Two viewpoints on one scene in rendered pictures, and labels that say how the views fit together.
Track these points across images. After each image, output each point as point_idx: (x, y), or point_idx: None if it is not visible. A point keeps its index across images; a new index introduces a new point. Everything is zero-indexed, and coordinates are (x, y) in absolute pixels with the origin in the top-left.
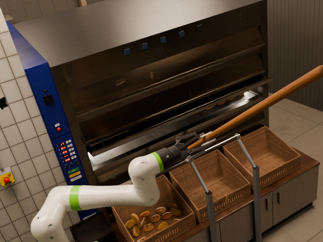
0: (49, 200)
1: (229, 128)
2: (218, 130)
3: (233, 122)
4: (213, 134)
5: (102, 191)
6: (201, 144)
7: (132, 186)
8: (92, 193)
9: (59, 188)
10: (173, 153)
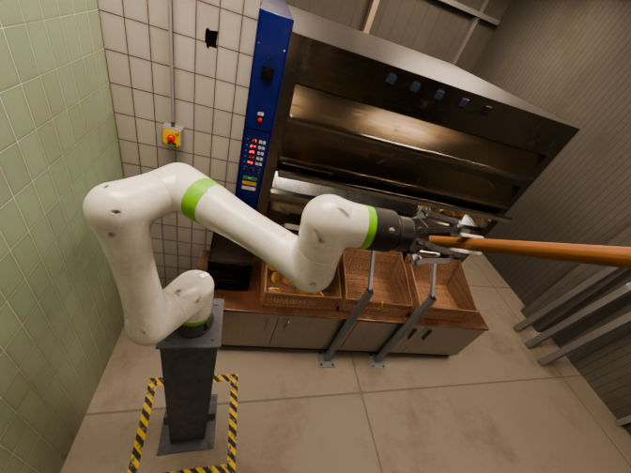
0: (152, 175)
1: (576, 260)
2: (530, 246)
3: (627, 255)
4: (499, 246)
5: (241, 215)
6: (443, 246)
7: (295, 239)
8: (224, 207)
9: (184, 168)
10: (404, 232)
